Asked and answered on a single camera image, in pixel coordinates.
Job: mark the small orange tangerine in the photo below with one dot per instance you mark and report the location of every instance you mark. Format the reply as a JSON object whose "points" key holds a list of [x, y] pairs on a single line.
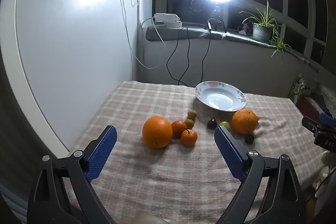
{"points": [[178, 128], [189, 138]]}

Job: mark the brown longan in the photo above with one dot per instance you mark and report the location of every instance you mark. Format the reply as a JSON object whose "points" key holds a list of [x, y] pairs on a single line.
{"points": [[189, 123], [192, 115]]}

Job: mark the green printed bag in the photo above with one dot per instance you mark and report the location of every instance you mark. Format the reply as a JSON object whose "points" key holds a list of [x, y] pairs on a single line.
{"points": [[299, 88]]}

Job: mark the large smooth orange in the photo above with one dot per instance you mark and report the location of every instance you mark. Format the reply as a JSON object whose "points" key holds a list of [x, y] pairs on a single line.
{"points": [[157, 132]]}

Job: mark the white lace cloth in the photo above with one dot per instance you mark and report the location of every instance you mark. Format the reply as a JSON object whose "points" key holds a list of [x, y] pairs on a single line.
{"points": [[328, 98]]}

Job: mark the large bumpy orange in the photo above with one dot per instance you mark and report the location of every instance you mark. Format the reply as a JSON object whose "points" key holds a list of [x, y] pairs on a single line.
{"points": [[244, 121]]}

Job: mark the potted spider plant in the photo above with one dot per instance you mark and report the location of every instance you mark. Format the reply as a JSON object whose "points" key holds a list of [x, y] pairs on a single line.
{"points": [[261, 29]]}

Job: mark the white power strip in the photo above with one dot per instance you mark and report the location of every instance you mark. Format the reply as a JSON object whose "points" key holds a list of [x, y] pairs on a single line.
{"points": [[166, 19]]}

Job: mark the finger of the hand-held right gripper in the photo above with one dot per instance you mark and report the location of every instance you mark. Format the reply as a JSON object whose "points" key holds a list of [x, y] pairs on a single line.
{"points": [[328, 119], [313, 126]]}

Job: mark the small sill ornament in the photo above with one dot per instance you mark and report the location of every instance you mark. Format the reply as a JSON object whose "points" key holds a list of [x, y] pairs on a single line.
{"points": [[244, 27]]}

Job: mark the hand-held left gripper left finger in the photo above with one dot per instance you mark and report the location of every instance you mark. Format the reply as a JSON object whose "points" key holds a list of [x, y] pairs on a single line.
{"points": [[101, 153]]}

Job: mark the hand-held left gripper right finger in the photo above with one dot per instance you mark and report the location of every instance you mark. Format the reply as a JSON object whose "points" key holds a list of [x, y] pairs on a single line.
{"points": [[231, 154]]}

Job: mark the red cardboard box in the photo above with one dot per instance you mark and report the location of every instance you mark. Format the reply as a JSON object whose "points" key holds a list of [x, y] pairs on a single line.
{"points": [[311, 106]]}

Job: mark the black tripod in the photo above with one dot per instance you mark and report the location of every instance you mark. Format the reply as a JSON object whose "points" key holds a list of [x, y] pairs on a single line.
{"points": [[217, 15]]}

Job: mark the floral white plate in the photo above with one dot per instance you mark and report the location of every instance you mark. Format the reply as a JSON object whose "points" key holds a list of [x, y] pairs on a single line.
{"points": [[219, 98]]}

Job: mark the white cabinet panel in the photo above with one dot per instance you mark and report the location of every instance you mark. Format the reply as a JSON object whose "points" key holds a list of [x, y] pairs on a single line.
{"points": [[65, 43]]}

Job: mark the dark purple grape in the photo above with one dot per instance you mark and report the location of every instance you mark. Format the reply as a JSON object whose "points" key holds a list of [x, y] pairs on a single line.
{"points": [[211, 124], [249, 139]]}

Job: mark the green grape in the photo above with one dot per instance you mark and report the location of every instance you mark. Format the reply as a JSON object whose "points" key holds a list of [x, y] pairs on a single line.
{"points": [[224, 124]]}

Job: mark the checked beige blanket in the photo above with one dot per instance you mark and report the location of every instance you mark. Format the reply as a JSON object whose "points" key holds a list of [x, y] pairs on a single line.
{"points": [[170, 182]]}

